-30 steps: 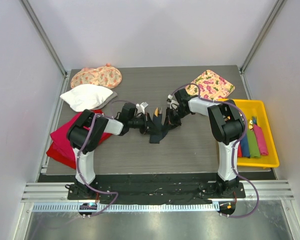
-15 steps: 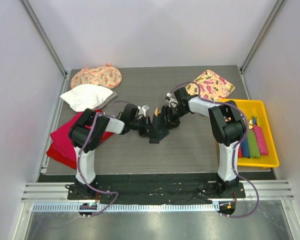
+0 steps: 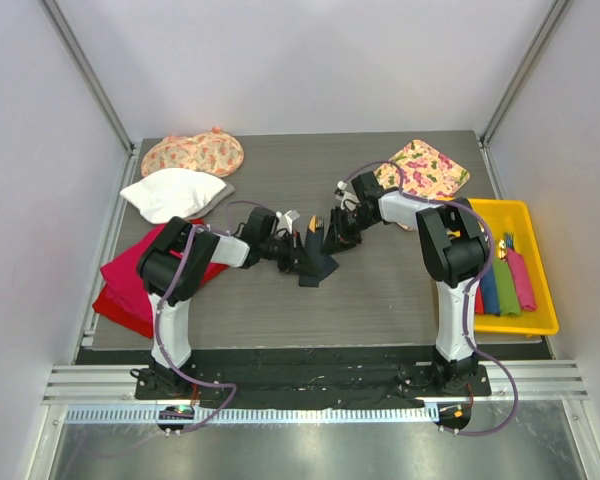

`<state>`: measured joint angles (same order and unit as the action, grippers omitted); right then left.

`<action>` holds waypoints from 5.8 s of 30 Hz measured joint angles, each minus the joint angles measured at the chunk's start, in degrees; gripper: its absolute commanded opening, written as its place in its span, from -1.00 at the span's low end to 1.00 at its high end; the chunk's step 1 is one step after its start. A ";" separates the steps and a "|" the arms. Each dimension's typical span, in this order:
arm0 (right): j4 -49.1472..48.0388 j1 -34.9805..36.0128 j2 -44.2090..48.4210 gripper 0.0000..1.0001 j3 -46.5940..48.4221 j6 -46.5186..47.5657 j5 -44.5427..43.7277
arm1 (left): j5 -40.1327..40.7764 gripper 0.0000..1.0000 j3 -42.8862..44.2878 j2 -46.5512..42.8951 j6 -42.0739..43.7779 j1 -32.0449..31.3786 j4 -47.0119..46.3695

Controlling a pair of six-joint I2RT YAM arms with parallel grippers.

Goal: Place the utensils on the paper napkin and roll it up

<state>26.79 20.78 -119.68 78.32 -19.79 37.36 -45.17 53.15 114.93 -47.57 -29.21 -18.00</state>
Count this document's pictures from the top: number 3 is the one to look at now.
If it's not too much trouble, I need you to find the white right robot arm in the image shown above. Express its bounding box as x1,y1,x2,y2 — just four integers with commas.
323,189,492,395

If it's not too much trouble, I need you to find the floral fabric pouch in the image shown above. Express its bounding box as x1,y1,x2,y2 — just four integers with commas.
140,127,245,178

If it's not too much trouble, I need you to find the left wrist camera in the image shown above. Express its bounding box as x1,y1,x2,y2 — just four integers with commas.
240,207,300,243

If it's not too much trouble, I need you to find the magenta cloth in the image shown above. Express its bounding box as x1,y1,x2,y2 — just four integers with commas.
99,219,230,321

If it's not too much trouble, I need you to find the aluminium front rail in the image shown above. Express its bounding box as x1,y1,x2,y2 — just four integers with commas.
43,360,588,425

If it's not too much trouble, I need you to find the white cloth bag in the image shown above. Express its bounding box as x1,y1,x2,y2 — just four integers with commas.
120,168,226,225

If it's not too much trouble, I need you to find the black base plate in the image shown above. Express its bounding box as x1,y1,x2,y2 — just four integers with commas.
130,346,491,410

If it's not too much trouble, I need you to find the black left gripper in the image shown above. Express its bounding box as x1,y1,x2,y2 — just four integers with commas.
260,231,318,276

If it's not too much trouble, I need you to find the grey cloth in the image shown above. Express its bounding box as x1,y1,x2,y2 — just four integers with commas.
189,183,235,219

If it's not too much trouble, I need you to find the red rolled napkin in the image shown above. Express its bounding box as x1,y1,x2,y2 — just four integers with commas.
474,288,485,315

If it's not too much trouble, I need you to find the blue rolled napkin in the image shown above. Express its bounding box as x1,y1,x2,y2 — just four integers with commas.
480,269,501,316

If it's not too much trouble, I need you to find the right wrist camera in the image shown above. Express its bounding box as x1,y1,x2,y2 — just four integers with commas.
335,171,384,206

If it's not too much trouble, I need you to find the dark blue paper napkin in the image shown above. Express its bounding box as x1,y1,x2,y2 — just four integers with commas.
299,226,339,288

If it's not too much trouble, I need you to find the floral pattern tray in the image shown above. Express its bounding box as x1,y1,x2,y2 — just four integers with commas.
372,139,471,232

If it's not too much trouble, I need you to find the yellow plastic bin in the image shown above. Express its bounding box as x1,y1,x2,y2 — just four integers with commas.
470,198,559,336

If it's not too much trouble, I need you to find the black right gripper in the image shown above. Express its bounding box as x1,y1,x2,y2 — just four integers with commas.
322,207,378,256

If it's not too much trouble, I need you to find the red cloth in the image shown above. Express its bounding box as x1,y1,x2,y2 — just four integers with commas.
91,217,230,340

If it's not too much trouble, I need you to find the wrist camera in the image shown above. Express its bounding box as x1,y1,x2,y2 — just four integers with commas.
335,171,384,206
240,207,300,243

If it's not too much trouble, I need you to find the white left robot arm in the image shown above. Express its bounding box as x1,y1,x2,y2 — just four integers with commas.
137,207,319,399

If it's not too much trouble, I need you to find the iridescent metal spoon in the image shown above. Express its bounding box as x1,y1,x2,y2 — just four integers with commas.
497,239,508,260

